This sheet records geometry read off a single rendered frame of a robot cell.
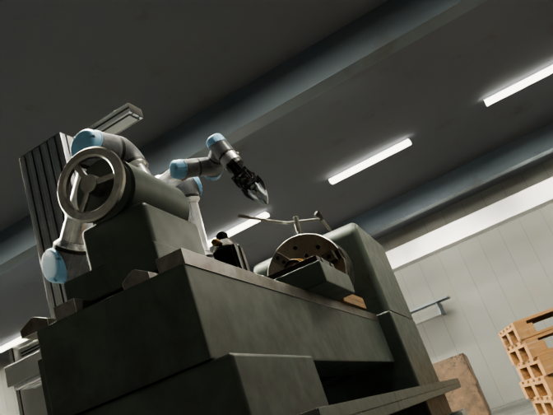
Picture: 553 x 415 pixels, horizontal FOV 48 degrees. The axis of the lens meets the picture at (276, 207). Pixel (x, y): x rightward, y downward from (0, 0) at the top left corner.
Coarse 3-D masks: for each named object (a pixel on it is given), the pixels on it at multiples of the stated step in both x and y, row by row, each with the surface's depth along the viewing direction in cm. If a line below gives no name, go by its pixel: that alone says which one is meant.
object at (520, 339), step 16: (528, 320) 456; (512, 336) 470; (528, 336) 438; (544, 336) 451; (512, 352) 495; (528, 352) 438; (544, 352) 433; (528, 368) 463; (544, 368) 428; (528, 384) 469; (544, 384) 431; (544, 400) 445
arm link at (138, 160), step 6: (126, 138) 220; (126, 144) 216; (132, 144) 219; (126, 150) 215; (132, 150) 217; (138, 150) 220; (126, 156) 216; (132, 156) 216; (138, 156) 217; (132, 162) 215; (138, 162) 216; (144, 162) 218; (144, 168) 216; (150, 174) 215
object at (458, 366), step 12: (444, 360) 676; (456, 360) 673; (468, 360) 768; (444, 372) 673; (456, 372) 670; (468, 372) 666; (468, 384) 663; (456, 396) 664; (468, 396) 660; (480, 396) 656; (456, 408) 661; (468, 408) 657; (480, 408) 653
